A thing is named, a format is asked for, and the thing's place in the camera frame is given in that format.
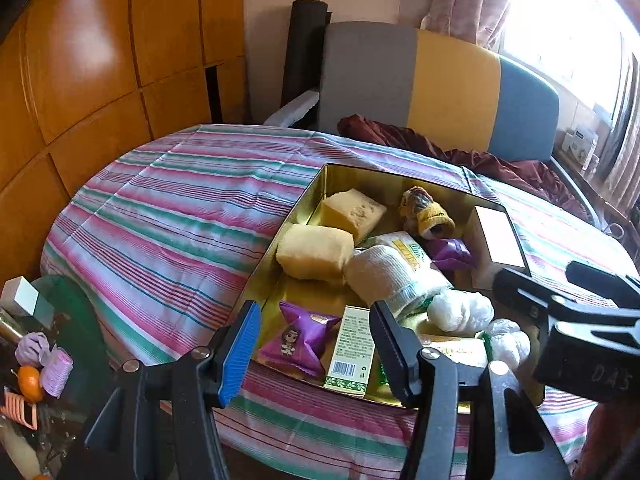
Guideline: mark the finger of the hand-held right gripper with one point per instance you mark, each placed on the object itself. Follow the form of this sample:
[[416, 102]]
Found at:
[[525, 295], [605, 287]]

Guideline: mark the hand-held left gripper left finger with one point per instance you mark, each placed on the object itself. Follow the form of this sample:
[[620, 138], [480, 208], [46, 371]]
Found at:
[[240, 355]]

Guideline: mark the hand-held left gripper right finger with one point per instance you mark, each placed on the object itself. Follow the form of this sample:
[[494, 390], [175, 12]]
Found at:
[[387, 350]]

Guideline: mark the green cardboard box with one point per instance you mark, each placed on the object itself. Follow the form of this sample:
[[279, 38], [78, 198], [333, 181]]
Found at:
[[350, 350]]

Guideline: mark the purple snack packet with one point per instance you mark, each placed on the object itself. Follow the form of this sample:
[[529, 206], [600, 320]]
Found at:
[[297, 340], [452, 252]]

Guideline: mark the clear rice snack packet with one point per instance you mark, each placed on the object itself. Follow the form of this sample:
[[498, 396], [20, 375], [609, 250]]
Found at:
[[407, 247], [450, 347]]

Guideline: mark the cream cardboard box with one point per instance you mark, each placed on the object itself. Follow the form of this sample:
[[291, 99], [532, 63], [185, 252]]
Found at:
[[497, 235]]

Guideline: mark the white sock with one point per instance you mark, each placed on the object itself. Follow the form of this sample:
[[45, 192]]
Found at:
[[382, 270]]

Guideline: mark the gold metal tin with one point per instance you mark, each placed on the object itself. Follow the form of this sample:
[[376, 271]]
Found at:
[[300, 295]]

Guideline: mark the yellow knitted sock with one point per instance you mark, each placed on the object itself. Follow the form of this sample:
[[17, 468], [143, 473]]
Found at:
[[432, 220]]

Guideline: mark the yellow sponge block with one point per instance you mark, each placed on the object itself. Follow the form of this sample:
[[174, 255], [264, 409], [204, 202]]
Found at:
[[312, 255]]

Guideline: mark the wedge yellow sponge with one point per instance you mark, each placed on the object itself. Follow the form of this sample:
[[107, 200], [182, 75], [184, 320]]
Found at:
[[352, 212]]

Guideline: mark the person's right hand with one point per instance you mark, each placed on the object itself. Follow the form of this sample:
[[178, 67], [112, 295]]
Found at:
[[605, 435]]

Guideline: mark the white carton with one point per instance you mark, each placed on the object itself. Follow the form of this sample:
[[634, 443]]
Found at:
[[580, 142]]

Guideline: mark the dark red blanket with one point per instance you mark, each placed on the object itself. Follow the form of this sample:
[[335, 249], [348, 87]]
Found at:
[[400, 135]]

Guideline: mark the purple crumpled bag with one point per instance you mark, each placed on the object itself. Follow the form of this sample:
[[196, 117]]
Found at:
[[31, 350]]

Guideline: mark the orange fruit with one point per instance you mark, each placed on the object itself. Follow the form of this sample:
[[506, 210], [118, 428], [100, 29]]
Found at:
[[28, 384]]

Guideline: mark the small white box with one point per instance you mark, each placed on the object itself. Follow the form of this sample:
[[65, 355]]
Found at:
[[25, 300]]

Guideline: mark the window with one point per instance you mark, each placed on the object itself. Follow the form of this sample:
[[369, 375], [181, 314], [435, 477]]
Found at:
[[565, 35]]

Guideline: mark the grey yellow blue sofa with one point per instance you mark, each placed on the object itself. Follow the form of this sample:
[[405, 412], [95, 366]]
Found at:
[[370, 70]]

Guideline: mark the black rolled mat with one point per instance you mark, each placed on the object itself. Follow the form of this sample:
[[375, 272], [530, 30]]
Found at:
[[305, 50]]

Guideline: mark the orange wooden wardrobe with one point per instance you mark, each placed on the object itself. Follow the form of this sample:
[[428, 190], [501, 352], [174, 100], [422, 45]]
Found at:
[[100, 60]]

